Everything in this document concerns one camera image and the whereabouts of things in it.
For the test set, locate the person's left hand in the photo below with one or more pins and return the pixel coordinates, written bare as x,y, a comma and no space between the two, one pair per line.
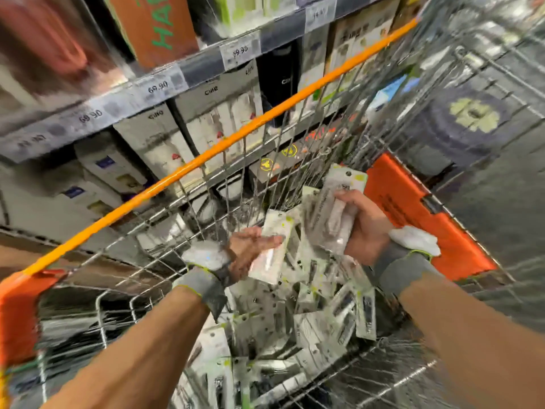
247,251

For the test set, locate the person's right hand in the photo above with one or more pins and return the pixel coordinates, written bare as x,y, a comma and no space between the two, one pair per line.
370,230

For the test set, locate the white carded nail clipper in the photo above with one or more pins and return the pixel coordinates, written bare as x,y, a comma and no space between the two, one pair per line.
272,247
328,213

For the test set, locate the pile of packets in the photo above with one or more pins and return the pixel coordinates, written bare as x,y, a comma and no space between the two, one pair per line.
289,336

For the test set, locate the person's right forearm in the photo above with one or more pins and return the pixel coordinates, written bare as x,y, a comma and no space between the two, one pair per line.
477,345

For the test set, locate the person's left forearm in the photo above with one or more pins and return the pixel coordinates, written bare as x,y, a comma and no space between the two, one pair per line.
136,362

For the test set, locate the small white product box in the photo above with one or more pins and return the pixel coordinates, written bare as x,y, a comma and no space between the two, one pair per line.
157,149

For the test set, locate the large white product box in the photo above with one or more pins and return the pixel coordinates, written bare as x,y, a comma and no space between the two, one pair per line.
221,110

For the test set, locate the grey wrist tracker band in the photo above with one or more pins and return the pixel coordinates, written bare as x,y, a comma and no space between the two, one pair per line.
400,255
204,264

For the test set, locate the wooden post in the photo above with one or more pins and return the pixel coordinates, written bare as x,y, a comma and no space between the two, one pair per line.
51,251

